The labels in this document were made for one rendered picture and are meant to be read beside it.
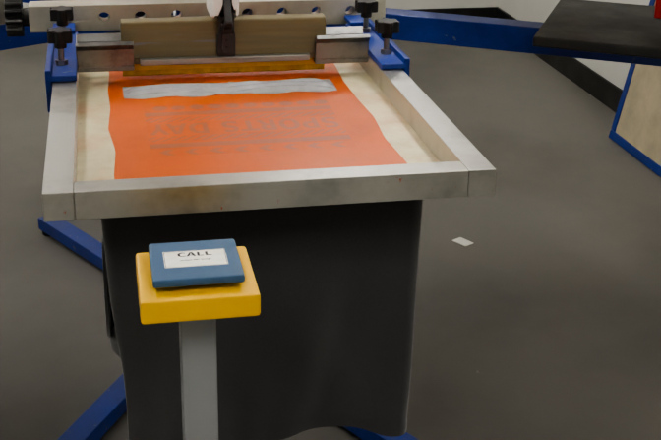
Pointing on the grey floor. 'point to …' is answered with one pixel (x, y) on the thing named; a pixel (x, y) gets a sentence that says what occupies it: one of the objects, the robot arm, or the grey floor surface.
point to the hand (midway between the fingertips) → (224, 41)
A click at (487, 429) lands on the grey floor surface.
